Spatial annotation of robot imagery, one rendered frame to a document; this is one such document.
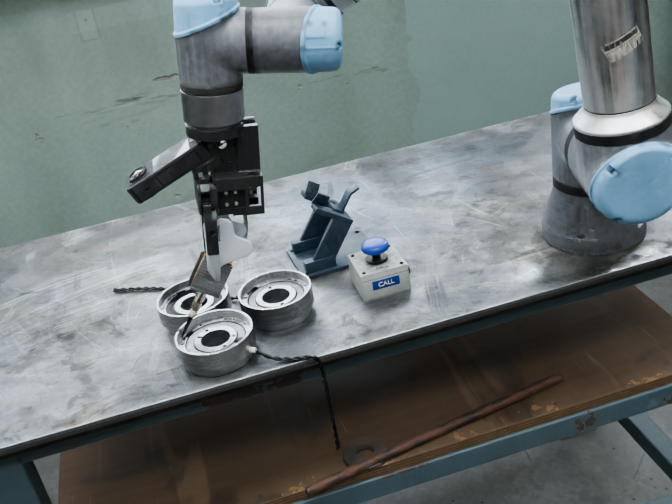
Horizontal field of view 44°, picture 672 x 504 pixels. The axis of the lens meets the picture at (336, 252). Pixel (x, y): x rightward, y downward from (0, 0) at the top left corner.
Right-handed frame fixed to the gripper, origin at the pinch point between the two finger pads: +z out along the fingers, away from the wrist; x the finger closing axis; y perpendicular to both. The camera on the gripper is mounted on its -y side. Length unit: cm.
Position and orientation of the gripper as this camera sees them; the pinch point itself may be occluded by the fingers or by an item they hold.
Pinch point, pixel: (210, 267)
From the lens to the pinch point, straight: 111.2
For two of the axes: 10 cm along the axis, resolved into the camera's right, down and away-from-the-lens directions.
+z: 0.1, 8.8, 4.7
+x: -2.4, -4.5, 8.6
